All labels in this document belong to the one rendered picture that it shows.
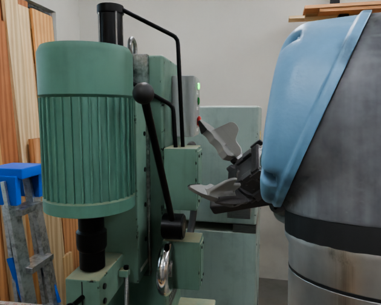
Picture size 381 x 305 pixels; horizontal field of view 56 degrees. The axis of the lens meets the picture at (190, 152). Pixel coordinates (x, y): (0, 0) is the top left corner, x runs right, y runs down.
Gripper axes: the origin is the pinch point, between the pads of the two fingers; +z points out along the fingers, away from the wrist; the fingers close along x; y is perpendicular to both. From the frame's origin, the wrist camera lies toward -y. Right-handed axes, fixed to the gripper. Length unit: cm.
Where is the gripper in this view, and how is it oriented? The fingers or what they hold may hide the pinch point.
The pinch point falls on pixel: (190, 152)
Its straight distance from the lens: 59.5
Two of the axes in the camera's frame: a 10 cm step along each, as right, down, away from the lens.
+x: -1.2, 7.2, -6.9
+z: -8.2, -4.6, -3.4
